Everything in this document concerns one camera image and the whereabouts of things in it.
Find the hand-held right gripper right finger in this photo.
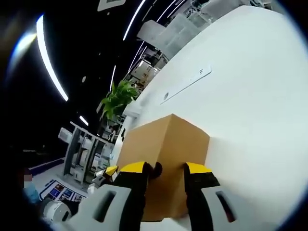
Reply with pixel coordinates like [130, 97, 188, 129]
[184, 162, 239, 231]

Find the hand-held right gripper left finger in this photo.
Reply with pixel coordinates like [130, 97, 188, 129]
[54, 161, 163, 231]

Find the brown cardboard shoe box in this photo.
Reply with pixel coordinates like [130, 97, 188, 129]
[116, 113, 210, 222]

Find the picture display board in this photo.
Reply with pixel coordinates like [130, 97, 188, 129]
[39, 179, 87, 203]

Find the short ceiling light strip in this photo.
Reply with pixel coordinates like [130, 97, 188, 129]
[78, 115, 90, 127]

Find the green plant in white pot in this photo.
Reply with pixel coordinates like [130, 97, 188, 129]
[99, 80, 140, 121]

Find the white partition panel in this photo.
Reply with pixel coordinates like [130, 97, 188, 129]
[137, 13, 193, 61]

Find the ceiling air vent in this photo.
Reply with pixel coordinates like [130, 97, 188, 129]
[97, 0, 126, 12]

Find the white cable cover plate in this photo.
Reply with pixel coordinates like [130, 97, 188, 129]
[159, 64, 213, 105]

